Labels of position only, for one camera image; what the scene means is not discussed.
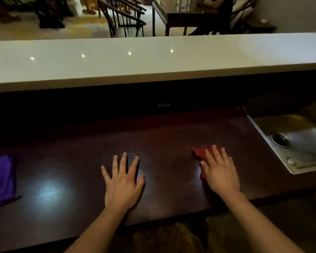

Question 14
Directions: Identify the person's right hand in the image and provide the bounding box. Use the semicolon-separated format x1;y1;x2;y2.
200;145;241;199

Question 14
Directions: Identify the dark wooden dining table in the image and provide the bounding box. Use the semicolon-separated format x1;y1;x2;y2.
152;0;228;37

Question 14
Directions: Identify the person's left forearm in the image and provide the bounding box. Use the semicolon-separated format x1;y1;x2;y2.
64;205;128;253

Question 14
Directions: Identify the brown wooden furniture piece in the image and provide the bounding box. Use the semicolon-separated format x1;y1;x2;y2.
0;0;22;24

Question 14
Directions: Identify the dark wooden armchair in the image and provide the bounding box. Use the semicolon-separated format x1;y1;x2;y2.
97;0;147;38

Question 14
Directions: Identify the person's left hand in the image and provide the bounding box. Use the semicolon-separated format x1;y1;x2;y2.
101;152;146;212

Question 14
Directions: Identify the dark chair with cushion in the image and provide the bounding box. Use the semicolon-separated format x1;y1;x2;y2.
188;0;258;36

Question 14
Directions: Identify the dark carved furniture piece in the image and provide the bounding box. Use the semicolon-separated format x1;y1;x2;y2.
33;0;75;29

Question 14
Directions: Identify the purple cleaning cloth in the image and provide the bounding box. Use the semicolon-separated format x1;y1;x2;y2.
0;155;23;207

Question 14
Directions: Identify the light wooden stand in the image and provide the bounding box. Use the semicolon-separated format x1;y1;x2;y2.
78;0;98;15

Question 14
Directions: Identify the stainless steel sink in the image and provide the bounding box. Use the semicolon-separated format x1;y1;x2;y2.
246;113;316;175

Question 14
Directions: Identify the person's right forearm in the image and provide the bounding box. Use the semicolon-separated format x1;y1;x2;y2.
221;192;305;253

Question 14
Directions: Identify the round sink drain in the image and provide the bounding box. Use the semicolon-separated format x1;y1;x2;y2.
270;133;290;148

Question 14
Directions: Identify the person's patterned clothing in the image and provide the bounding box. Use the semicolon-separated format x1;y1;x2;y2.
130;222;207;253

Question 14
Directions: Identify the red cleaning cloth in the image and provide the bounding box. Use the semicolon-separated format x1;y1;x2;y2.
191;146;223;181

